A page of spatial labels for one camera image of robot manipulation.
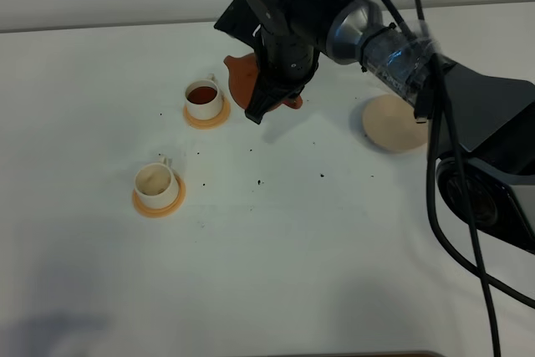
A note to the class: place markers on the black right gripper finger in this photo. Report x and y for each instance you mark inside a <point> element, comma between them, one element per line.
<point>267,95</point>

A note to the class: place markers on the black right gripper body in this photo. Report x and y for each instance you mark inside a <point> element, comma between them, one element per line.
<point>293,33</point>

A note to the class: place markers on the brown clay teapot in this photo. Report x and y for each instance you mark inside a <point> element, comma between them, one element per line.
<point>243,73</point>

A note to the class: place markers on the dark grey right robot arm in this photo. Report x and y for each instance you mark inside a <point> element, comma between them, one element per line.
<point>481,144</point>

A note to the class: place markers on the beige round teapot saucer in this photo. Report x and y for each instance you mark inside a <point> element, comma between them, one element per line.
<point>389,123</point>

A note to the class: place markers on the far orange coaster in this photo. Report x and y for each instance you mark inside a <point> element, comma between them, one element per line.
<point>216,121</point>

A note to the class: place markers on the orange coaster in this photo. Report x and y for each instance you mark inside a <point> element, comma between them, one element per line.
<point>216,121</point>
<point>163,212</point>

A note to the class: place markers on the far white teacup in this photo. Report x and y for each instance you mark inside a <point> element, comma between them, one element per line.
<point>204,99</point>

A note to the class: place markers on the white teacup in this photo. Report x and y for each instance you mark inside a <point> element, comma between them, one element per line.
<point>156,185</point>
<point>204,99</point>

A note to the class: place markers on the near white teacup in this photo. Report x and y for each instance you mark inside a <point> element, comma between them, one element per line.
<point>156,185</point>

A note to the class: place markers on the near orange coaster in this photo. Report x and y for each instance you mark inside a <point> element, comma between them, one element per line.
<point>163,212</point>

